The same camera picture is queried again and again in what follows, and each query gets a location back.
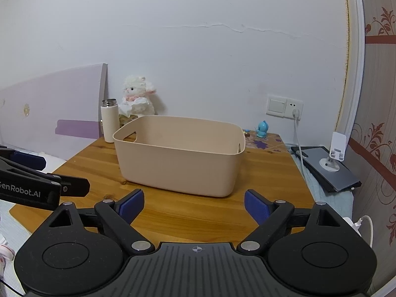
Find white and red headphones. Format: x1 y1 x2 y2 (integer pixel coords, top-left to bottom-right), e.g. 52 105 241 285
0 235 16 263

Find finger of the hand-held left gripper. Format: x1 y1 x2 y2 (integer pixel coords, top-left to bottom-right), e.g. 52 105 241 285
0 145 47 171
0 158 91 197

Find white power cable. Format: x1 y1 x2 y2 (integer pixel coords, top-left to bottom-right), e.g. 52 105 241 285
291 108 310 189

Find white wall switch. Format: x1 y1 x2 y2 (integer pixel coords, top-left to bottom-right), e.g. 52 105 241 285
267 94 288 116

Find purple floral mat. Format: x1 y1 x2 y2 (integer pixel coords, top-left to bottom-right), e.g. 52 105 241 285
244 129 287 153

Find white phone stand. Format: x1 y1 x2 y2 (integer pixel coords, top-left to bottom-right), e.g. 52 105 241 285
320 131 347 174

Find light blue bedding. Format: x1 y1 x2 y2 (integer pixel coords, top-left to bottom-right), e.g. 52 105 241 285
0 199 41 297

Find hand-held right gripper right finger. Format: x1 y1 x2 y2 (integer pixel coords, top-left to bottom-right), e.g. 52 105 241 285
237 189 344 252

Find blue toy figure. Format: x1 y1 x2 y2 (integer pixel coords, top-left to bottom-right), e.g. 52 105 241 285
254 120 270 138

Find white wall socket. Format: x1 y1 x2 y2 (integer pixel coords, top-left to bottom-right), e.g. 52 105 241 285
285 97 304 120

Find beige plastic storage bin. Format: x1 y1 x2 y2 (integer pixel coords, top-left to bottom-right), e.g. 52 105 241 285
113 115 246 198

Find white and purple headboard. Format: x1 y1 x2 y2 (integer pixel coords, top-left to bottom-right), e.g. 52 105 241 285
0 63 109 158

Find white thermos bottle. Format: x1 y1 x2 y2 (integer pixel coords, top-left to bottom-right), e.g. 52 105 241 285
100 98 120 143

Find light blue cloth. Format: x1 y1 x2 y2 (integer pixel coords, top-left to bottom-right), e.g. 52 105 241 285
291 153 355 220

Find white plush sheep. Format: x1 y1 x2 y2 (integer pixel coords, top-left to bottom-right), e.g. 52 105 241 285
121 74 157 118

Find tissue box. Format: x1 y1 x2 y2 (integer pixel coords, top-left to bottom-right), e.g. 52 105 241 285
118 113 138 129

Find dark grey laptop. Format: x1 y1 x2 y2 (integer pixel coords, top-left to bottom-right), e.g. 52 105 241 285
291 146 362 193

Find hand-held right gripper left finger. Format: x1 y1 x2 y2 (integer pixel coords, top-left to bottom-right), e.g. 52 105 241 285
49 189 155 251

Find white charger with cable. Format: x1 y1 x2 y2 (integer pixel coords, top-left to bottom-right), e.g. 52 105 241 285
343 215 375 251

